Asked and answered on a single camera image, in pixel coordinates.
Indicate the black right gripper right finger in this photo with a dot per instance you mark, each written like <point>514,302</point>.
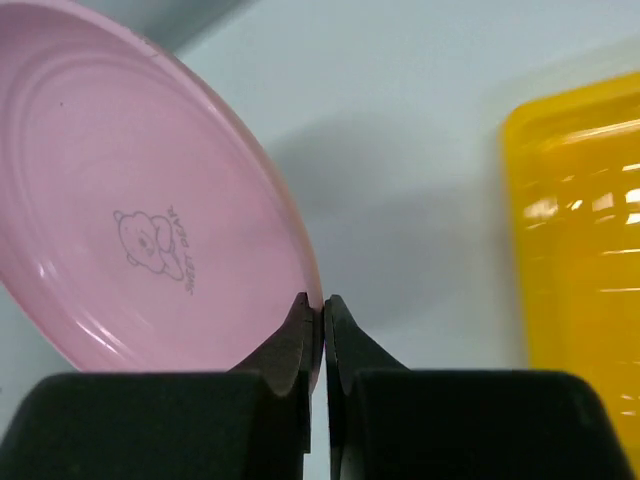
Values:
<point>387,421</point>

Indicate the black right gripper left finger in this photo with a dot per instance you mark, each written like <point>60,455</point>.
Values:
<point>251,422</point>

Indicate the pink plate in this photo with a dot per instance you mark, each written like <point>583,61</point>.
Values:
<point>143,226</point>

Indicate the yellow plastic bin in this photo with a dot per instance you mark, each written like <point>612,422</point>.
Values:
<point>572,170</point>

